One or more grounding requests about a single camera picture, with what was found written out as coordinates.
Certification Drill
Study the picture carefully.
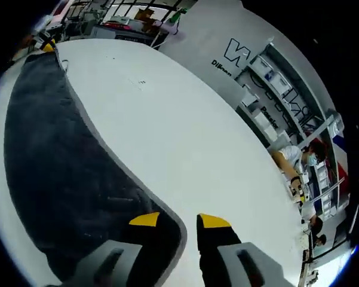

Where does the grey metal shelving rack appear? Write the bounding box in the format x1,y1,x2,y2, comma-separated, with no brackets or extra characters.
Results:
235,37,347,216

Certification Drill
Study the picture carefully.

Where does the green hanging item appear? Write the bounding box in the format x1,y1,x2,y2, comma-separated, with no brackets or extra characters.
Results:
167,8,183,25

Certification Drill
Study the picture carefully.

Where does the white table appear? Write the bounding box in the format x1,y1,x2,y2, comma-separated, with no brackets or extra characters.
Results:
0,38,307,287

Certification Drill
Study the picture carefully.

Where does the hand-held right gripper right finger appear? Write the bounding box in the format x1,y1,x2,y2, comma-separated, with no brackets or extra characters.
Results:
196,212,289,287

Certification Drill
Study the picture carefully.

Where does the row of white storage boxes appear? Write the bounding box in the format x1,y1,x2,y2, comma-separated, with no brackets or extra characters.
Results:
244,55,332,210

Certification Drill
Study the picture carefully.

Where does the dark grey fluffy towel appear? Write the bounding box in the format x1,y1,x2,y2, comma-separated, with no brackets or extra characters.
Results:
3,49,188,283

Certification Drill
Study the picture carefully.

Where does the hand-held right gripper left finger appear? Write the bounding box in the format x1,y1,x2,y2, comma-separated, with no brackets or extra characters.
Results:
86,211,168,287

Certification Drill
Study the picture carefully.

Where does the purple rolled mat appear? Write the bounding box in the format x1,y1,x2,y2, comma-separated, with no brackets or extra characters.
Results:
159,20,188,41

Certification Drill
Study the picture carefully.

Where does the cardboard box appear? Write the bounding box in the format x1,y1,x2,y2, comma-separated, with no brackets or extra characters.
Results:
136,8,156,32

